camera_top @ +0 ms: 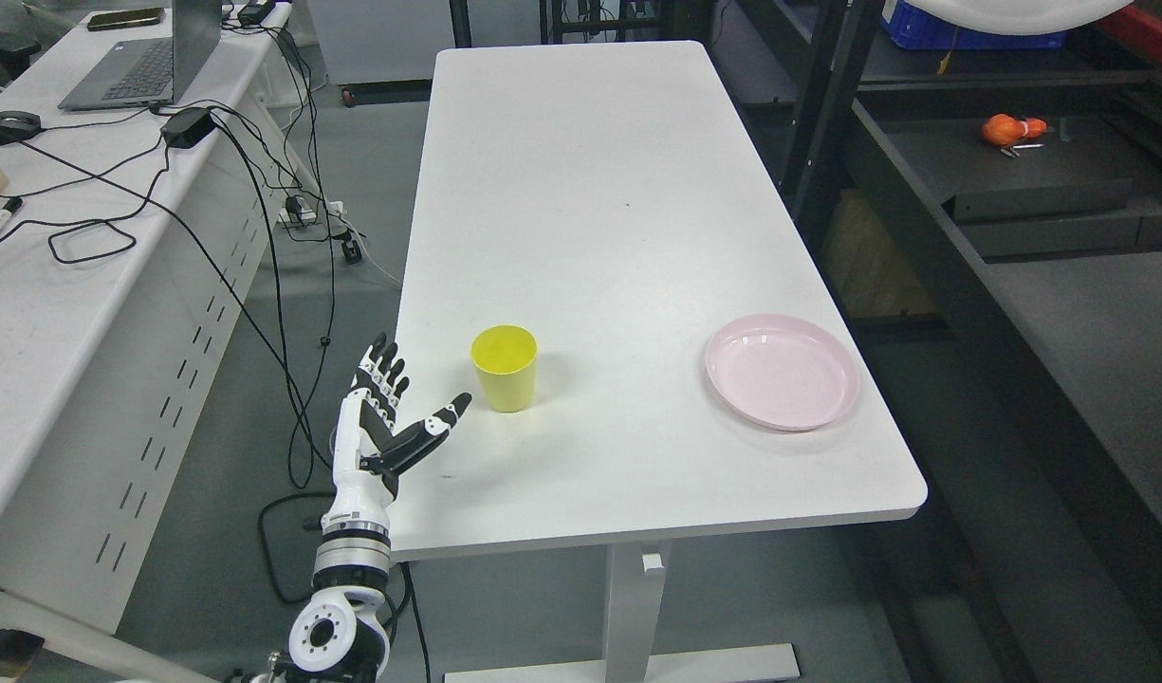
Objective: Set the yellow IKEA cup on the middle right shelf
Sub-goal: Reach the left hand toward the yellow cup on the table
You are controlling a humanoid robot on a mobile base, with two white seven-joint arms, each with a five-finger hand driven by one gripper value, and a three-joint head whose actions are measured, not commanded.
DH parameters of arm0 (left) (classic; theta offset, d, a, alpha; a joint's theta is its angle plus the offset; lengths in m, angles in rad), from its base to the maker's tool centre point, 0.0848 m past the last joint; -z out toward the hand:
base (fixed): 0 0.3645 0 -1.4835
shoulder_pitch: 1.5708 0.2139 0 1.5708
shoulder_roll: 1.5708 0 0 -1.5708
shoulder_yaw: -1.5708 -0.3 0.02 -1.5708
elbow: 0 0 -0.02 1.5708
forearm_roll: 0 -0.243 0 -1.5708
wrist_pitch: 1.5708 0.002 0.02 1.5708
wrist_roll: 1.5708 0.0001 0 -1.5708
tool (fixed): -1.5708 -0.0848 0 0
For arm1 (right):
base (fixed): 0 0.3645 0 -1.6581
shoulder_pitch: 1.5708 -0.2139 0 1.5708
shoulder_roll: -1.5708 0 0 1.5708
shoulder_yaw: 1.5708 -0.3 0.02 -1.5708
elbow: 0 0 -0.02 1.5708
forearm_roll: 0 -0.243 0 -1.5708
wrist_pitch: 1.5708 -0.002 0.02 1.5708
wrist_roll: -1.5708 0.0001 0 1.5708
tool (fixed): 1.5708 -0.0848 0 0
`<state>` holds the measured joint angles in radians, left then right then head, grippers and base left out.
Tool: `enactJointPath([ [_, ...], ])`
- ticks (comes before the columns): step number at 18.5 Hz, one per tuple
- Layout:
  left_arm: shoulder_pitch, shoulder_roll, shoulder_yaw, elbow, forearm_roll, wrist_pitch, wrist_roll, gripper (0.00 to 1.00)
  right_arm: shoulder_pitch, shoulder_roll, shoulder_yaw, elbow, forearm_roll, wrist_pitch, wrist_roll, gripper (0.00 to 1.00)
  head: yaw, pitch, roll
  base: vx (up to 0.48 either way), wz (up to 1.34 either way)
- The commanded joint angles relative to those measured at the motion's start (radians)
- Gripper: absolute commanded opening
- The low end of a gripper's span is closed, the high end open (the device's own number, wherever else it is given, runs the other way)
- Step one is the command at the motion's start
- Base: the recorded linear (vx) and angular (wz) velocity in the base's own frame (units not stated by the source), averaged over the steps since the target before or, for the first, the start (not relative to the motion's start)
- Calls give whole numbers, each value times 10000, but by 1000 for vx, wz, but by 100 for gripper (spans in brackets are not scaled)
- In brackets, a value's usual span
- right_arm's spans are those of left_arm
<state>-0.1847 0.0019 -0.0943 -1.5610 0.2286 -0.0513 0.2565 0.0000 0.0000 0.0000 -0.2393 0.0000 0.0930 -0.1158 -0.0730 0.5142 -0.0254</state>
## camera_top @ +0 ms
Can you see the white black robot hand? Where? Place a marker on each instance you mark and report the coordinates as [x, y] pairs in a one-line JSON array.
[[369, 454]]

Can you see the pink plastic plate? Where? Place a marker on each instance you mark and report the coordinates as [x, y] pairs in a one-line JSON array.
[[782, 372]]

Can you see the white standing desk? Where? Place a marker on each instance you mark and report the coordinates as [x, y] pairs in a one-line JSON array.
[[608, 198]]

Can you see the blue plastic crate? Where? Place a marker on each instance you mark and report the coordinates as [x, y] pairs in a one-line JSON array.
[[914, 29]]

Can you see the black charger brick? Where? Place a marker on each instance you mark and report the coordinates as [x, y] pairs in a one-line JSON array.
[[254, 12]]

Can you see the orange toy on shelf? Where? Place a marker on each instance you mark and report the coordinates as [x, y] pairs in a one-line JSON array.
[[1002, 130]]

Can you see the white perforated side desk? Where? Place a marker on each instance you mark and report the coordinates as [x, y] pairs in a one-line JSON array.
[[119, 291]]

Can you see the grey laptop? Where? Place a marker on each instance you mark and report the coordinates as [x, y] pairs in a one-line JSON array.
[[154, 71]]

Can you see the white power strip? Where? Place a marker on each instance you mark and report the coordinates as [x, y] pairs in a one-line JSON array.
[[297, 215]]

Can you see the dark grey metal shelf rack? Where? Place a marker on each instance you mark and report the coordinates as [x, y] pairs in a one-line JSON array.
[[1044, 261]]

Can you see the yellow plastic cup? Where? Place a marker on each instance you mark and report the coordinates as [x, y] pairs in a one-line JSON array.
[[504, 358]]

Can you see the black computer mouse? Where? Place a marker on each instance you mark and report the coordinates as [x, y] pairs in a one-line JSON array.
[[19, 126]]

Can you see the black smartphone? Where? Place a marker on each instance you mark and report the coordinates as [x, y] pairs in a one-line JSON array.
[[129, 18]]

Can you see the black power adapter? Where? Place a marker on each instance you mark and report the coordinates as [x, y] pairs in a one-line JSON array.
[[185, 129]]

